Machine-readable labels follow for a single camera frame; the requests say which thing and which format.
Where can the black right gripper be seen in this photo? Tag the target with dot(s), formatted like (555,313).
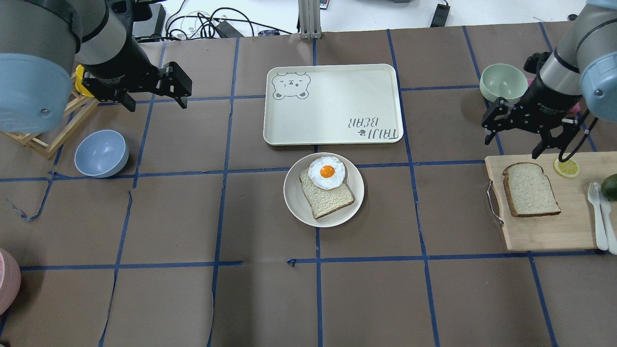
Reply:
(549,100)

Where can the cream bear tray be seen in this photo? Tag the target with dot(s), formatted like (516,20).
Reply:
(332,105)

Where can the white plastic knife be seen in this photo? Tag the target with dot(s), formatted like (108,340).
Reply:
(605,209)

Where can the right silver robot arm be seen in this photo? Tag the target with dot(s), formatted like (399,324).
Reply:
(577,78)

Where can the green bowl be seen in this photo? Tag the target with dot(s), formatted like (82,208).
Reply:
(502,80)

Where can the blue bowl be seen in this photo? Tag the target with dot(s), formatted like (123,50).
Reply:
(101,154)

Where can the pink cloth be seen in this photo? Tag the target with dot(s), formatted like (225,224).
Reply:
(536,91)

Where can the wooden rack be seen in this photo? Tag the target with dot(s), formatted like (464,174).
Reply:
(47,144)

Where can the bread slice on plate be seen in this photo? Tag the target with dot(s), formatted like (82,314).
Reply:
(321,201)

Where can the fried egg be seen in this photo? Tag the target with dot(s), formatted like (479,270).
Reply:
(327,172)

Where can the black power adapter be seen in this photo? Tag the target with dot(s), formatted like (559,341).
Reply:
(440,15)

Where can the aluminium frame post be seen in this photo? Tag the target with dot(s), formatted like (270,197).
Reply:
(310,19)

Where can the pink bowl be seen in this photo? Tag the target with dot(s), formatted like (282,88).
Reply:
(10,280)

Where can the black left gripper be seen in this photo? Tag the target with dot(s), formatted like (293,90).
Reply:
(124,61)

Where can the bread slice from board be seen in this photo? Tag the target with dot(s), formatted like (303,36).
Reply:
(528,191)

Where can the white plastic fork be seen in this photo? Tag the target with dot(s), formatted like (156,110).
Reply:
(600,235)

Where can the wooden cutting board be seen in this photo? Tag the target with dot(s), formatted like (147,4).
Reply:
(574,227)

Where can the lemon slice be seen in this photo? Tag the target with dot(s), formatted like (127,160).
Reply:
(567,169)

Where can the round cream plate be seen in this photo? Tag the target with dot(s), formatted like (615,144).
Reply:
(298,204)

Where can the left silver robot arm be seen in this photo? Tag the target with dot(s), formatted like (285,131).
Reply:
(40,40)

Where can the avocado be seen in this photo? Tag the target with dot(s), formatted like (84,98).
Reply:
(608,187)

